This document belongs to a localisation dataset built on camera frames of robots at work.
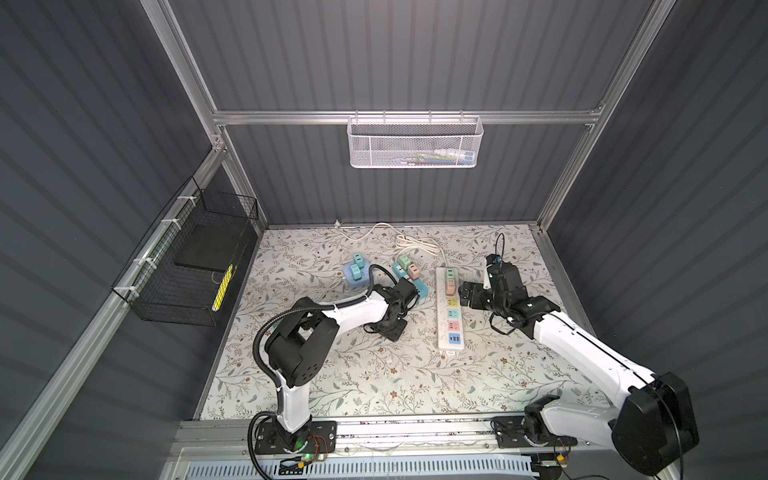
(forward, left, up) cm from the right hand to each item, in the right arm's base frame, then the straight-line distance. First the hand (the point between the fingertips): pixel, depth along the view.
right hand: (475, 291), depth 85 cm
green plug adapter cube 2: (+16, +20, -6) cm, 26 cm away
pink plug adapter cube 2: (+13, +17, -7) cm, 22 cm away
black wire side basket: (-3, +74, +16) cm, 76 cm away
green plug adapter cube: (+12, +5, -7) cm, 15 cm away
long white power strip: (-1, +6, -12) cm, 13 cm away
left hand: (-6, +25, -13) cm, 28 cm away
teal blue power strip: (+9, +15, -11) cm, 21 cm away
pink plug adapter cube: (+6, +5, -7) cm, 11 cm away
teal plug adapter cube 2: (+12, +36, -7) cm, 39 cm away
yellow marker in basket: (-13, +63, +15) cm, 66 cm away
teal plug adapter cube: (+17, +36, -7) cm, 40 cm away
